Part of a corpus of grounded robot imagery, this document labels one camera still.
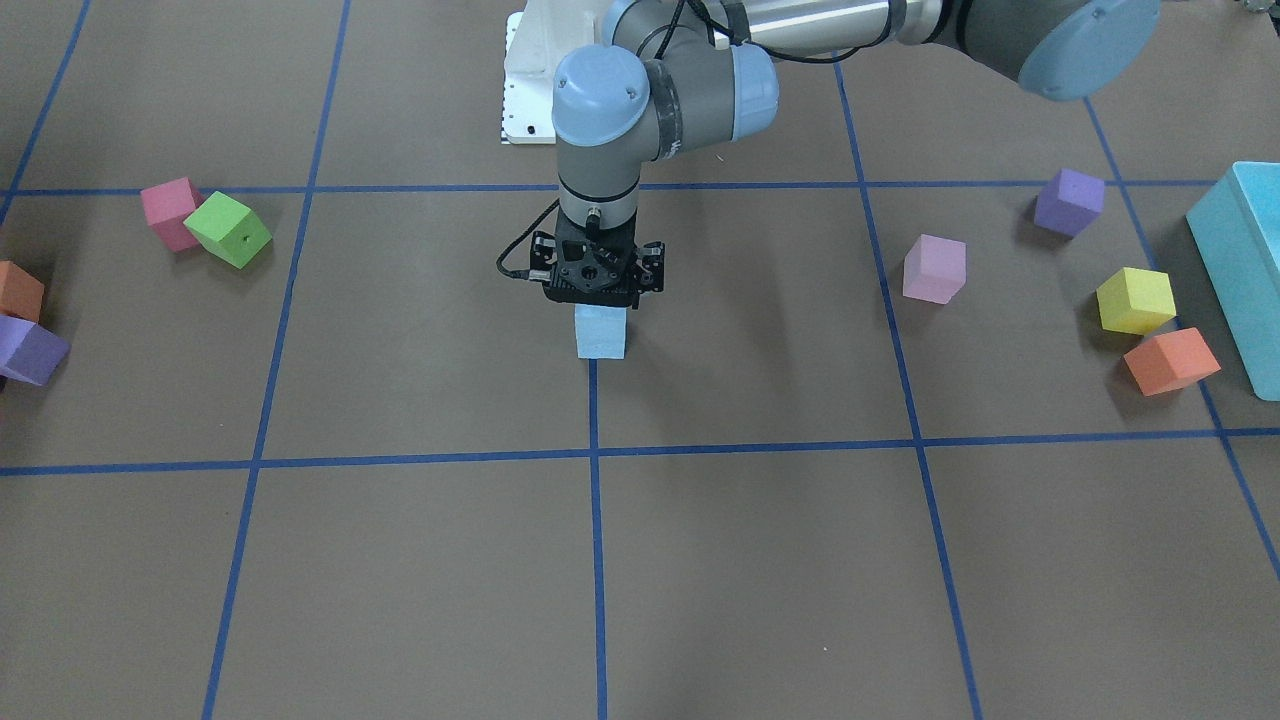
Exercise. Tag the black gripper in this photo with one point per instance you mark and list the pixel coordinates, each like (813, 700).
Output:
(653, 266)

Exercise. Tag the light blue foam block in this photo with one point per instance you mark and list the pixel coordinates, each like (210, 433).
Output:
(600, 332)

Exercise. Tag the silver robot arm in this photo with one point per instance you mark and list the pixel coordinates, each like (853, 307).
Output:
(660, 78)

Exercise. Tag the pink lilac foam block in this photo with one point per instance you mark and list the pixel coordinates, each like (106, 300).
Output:
(934, 269)

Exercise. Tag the green foam block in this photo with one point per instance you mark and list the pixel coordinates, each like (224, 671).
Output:
(228, 229)

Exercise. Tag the magenta pink foam block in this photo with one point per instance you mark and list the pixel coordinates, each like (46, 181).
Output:
(167, 206)

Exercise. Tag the purple foam block far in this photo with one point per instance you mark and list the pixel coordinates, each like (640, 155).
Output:
(1070, 202)

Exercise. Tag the purple foam block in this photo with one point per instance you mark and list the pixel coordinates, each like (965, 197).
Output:
(30, 353)
(1070, 202)

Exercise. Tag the yellow foam block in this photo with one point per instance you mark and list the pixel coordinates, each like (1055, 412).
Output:
(1135, 301)

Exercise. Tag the orange foam block far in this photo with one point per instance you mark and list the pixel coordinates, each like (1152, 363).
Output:
(1171, 361)

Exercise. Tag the purple foam block near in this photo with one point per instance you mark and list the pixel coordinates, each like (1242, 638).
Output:
(30, 353)

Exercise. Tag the orange foam block near tray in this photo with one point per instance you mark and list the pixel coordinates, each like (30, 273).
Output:
(22, 295)

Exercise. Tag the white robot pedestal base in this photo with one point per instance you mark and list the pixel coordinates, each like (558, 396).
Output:
(537, 39)

